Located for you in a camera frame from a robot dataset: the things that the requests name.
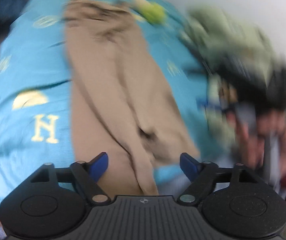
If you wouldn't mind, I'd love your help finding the tan t-shirt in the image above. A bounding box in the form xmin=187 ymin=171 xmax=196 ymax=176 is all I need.
xmin=64 ymin=0 xmax=199 ymax=196

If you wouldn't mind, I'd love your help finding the person's right hand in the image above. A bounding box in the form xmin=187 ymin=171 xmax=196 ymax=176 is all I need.
xmin=227 ymin=110 xmax=286 ymax=177

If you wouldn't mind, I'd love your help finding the teal patterned bed sheet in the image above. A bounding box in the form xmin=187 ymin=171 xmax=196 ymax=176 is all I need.
xmin=0 ymin=0 xmax=223 ymax=202

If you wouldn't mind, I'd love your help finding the light green fleece blanket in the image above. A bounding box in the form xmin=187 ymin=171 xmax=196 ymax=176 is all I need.
xmin=180 ymin=5 xmax=286 ymax=146

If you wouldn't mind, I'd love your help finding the green plush toy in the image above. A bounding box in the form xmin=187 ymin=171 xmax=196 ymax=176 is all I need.
xmin=132 ymin=0 xmax=167 ymax=25

